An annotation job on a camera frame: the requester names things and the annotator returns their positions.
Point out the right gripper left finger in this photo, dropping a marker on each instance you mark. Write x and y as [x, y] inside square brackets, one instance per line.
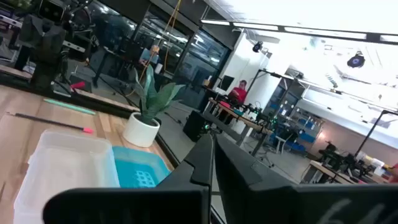
[199, 168]

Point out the clear pencil box blue lid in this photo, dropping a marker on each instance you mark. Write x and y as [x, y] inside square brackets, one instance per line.
[68, 168]

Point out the green pen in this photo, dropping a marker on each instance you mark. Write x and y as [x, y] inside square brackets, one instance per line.
[68, 106]

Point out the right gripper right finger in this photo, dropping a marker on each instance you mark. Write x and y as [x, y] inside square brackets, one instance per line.
[242, 180]

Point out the wooden workbench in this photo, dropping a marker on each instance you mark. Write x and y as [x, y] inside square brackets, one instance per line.
[323, 171]
[230, 113]

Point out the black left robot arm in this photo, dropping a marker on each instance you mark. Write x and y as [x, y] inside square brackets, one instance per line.
[46, 46]

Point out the black monitor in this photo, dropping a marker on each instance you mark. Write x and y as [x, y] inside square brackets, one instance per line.
[226, 82]

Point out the black computer tower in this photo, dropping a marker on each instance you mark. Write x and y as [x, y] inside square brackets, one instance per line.
[194, 126]

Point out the small red object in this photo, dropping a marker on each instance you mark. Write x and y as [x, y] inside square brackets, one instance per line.
[77, 86]

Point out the green plant in white pot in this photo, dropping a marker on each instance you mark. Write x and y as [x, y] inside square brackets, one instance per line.
[140, 132]

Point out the pencil with pink eraser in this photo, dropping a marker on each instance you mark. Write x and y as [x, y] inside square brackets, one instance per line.
[88, 130]

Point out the black ceiling spotlight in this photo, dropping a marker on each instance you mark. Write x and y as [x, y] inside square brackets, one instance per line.
[257, 46]
[356, 60]

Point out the person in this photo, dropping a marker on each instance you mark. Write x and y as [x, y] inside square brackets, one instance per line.
[150, 56]
[239, 93]

